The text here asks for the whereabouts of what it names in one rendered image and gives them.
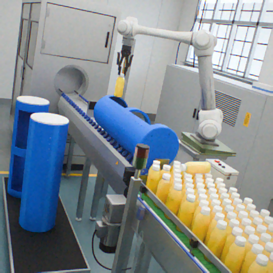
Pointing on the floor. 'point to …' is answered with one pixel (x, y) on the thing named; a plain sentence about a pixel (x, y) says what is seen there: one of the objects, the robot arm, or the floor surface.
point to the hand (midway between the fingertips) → (122, 70)
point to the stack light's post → (126, 224)
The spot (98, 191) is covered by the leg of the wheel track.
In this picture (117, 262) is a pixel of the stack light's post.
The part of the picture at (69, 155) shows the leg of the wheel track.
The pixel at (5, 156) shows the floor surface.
